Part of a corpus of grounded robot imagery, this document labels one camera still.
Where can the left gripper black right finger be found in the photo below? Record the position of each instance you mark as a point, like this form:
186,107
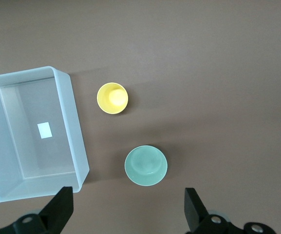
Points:
198,219

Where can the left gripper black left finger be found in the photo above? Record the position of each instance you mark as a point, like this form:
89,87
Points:
55,214

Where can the green ceramic bowl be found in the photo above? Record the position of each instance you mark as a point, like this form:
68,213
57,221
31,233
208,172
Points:
145,165

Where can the yellow plastic cup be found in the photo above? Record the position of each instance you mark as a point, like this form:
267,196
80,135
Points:
112,98

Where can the translucent clear plastic bin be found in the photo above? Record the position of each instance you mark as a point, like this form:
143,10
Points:
33,146

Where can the brown table cover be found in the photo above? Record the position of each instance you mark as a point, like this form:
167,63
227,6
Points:
203,73

